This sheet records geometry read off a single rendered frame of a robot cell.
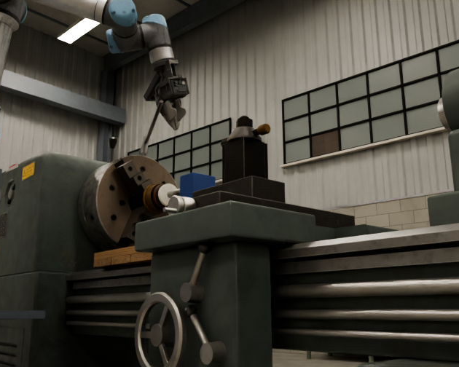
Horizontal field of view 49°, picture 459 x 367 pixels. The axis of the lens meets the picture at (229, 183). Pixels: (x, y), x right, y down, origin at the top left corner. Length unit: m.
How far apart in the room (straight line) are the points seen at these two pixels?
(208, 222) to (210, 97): 10.79
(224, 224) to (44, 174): 0.97
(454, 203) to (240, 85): 10.40
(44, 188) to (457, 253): 1.27
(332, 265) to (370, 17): 8.99
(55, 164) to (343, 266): 1.10
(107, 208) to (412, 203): 7.03
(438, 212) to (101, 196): 1.04
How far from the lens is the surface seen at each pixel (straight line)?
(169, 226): 0.96
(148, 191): 1.54
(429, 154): 8.38
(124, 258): 1.33
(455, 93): 0.90
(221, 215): 0.84
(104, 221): 1.57
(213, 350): 0.87
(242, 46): 11.43
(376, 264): 0.82
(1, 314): 1.28
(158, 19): 1.69
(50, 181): 1.69
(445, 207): 0.83
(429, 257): 0.77
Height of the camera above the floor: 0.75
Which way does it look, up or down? 14 degrees up
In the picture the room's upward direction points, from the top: straight up
